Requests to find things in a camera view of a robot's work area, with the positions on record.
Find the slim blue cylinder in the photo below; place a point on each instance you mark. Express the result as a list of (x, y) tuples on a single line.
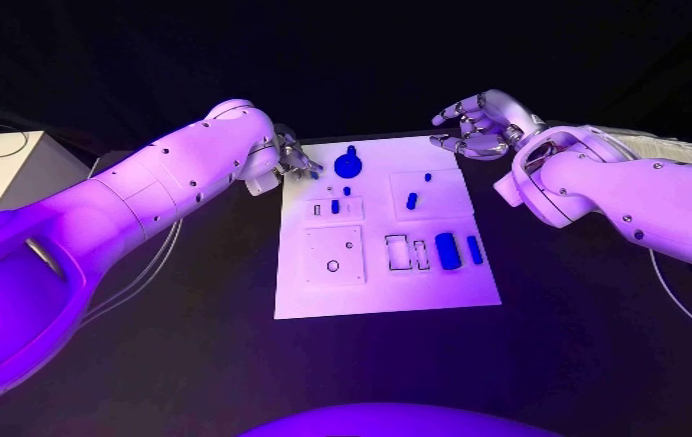
[(474, 250)]

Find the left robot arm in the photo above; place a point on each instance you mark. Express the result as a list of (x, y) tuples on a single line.
[(161, 185)]

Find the white box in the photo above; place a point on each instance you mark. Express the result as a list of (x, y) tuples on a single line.
[(32, 170)]

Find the blue oblong plug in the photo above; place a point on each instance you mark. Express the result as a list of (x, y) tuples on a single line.
[(411, 200)]

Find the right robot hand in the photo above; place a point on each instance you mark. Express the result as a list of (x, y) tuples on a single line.
[(486, 125)]

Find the large blue cylinder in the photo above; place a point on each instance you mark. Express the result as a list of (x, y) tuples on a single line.
[(448, 251)]

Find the blue gear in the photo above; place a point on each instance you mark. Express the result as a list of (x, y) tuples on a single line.
[(349, 164)]

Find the white task board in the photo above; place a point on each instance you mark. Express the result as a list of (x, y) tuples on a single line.
[(378, 227)]

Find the blue block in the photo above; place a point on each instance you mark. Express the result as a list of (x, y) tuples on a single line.
[(334, 206)]

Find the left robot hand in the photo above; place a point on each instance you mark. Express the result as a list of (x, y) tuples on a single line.
[(291, 154)]

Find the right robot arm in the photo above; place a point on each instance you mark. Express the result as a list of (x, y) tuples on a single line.
[(605, 185)]

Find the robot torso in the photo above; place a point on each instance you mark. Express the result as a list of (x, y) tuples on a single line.
[(399, 421)]

